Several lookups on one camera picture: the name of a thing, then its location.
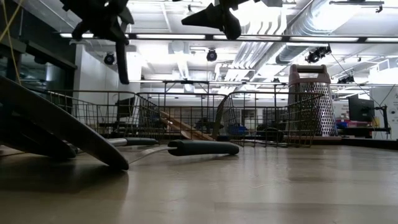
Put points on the wooden slotted spatula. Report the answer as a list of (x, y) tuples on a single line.
[(186, 127)]

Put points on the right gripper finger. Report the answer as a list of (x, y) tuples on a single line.
[(233, 25), (208, 17)]

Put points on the black round ceiling lamp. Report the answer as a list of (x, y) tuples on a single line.
[(109, 59), (211, 55)]

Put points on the metal box grater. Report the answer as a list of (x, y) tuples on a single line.
[(325, 109)]

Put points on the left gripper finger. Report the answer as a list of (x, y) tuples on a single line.
[(116, 31), (81, 31)]

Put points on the black ceiling track lamp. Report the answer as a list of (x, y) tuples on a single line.
[(317, 54), (345, 80)]

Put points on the white partition panel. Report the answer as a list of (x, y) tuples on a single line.
[(381, 96)]

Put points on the black background desk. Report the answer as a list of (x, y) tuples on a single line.
[(357, 132)]

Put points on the black computer monitor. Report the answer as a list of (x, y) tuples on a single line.
[(360, 109)]

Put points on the long ceiling light bar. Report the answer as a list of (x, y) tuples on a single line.
[(171, 36)]

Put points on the silver ventilation duct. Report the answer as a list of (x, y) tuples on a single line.
[(295, 51)]

